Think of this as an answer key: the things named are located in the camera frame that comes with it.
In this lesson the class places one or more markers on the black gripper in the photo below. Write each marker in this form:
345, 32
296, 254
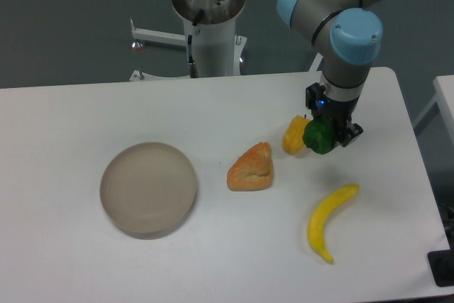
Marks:
340, 112

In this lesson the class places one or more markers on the green pepper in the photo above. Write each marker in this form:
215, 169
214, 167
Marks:
319, 136

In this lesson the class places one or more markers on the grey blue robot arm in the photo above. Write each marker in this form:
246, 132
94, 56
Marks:
345, 33

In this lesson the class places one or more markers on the yellow pepper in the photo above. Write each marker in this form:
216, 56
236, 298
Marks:
292, 141

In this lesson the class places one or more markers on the beige round plate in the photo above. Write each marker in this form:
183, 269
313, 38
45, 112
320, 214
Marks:
148, 190

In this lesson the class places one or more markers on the orange bread slice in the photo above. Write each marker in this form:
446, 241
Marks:
252, 171

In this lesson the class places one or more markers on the yellow banana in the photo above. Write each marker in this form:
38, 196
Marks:
315, 231

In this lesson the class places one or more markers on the white side table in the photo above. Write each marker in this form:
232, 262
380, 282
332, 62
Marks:
440, 103

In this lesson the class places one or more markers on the black clamp at table edge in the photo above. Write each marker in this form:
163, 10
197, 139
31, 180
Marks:
441, 265

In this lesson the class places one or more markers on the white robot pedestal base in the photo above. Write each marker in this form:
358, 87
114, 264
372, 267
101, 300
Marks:
213, 47

